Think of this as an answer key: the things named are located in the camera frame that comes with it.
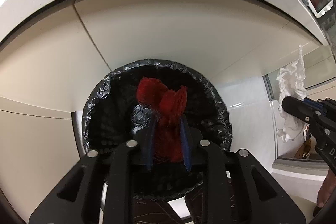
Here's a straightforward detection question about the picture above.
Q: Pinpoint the red mesh net trash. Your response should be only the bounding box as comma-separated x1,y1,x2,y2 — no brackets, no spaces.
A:
137,77,187,162

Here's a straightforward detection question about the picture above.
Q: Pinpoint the white tissue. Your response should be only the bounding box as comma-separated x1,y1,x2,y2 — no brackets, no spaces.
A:
276,45,307,142

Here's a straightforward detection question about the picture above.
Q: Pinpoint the black trash bin with bag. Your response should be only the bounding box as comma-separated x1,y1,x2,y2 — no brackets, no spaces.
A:
81,58,233,200

